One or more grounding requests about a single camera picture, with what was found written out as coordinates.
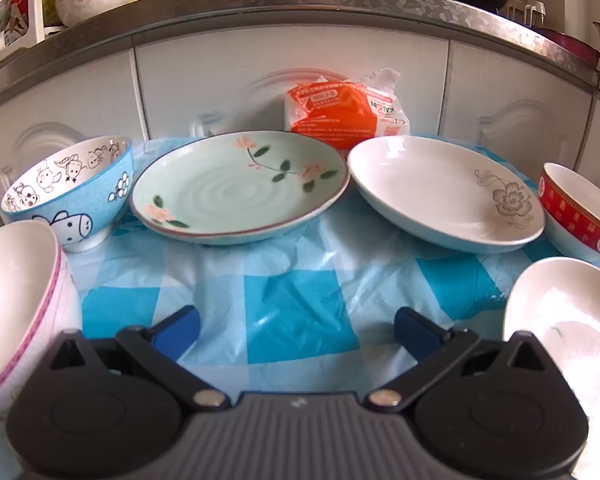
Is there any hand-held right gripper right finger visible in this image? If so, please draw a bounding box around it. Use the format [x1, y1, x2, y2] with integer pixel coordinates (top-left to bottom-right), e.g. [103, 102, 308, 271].
[365, 307, 548, 411]

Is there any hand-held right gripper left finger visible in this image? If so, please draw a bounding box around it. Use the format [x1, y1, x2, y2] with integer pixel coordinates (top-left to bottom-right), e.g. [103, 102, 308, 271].
[47, 305, 231, 413]

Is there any green floral plate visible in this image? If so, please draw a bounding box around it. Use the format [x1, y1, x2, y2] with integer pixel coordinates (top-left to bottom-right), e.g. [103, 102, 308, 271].
[130, 130, 352, 247]

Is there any red and white bowl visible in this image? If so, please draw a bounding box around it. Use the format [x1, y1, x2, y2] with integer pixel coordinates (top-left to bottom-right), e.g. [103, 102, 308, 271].
[537, 162, 600, 266]

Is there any blue checkered plastic tablecloth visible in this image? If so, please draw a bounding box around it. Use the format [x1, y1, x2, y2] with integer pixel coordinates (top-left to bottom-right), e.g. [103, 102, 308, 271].
[0, 132, 600, 480]

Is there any white plate grey flower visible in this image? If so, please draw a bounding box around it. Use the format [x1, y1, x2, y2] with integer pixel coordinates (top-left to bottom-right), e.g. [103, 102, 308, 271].
[346, 135, 547, 255]

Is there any plain white bowl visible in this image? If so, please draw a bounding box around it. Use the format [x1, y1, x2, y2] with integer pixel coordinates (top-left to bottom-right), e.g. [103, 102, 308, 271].
[502, 256, 600, 441]

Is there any blue cartoon bowl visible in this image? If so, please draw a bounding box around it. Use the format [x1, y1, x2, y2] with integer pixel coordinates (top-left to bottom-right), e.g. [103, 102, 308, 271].
[0, 135, 134, 254]

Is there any white bowl pink rim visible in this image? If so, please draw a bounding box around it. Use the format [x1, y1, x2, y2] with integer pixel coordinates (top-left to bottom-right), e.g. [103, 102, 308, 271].
[0, 219, 84, 441]

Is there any orange and white package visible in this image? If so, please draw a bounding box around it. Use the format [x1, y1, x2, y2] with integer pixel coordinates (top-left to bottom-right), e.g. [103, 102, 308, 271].
[284, 67, 411, 151]

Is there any dark red pan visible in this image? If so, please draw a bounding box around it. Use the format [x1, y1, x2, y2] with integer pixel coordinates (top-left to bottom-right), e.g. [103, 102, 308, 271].
[542, 27, 600, 68]

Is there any large white floral bowl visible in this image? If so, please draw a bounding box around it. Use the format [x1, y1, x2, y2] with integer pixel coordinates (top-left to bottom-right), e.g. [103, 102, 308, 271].
[54, 0, 133, 28]

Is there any small white rack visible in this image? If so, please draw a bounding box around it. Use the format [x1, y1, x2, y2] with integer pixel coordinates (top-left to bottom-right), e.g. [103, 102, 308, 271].
[504, 0, 547, 28]

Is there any grey kitchen countertop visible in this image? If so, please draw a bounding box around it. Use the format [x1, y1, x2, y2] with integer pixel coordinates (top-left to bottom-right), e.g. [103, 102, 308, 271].
[0, 0, 600, 91]

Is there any clear cabinet handle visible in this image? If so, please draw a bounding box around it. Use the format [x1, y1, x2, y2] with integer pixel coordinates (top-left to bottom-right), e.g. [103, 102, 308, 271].
[189, 110, 231, 137]

